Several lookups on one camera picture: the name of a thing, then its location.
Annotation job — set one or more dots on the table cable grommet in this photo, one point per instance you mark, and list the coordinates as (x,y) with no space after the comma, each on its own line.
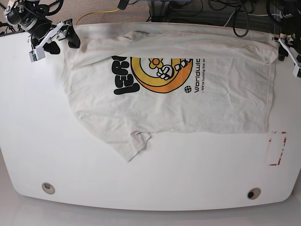
(48,188)
(254,193)

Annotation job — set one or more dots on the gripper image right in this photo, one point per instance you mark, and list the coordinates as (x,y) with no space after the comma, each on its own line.
(292,41)

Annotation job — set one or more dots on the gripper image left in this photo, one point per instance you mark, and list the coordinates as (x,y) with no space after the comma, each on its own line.
(38,29)

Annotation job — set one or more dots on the right table cable grommet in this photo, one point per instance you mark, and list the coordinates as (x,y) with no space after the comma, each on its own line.
(254,193)

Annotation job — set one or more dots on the white T-shirt with LeRobot print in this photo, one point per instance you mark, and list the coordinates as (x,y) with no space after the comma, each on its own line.
(127,84)

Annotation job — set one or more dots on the left table cable grommet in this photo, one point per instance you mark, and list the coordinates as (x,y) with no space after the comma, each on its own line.
(48,188)

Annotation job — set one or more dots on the red tape rectangle marker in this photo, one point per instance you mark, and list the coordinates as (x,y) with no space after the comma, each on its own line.
(275,148)

